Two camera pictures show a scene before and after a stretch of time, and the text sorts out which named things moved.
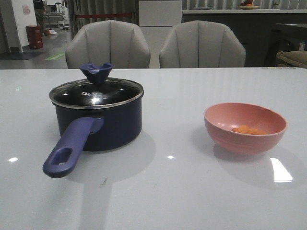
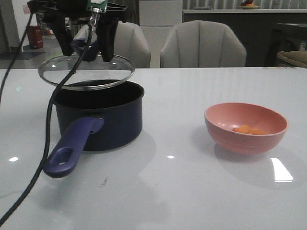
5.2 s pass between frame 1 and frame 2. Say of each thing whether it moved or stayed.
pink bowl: stayed
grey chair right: stayed
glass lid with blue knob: moved
